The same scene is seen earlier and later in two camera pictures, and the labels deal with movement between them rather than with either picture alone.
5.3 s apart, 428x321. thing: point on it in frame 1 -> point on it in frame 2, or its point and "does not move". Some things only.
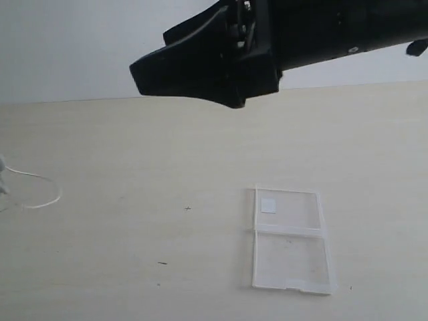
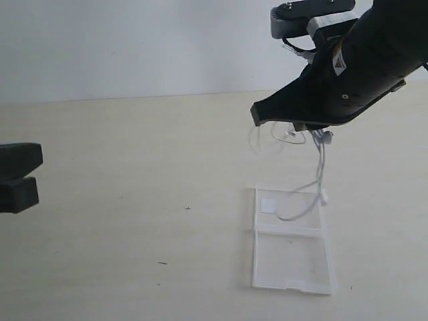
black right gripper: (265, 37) -> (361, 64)
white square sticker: (268, 205) does not move
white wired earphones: (2, 168) -> (323, 138)
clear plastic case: (289, 249) does not move
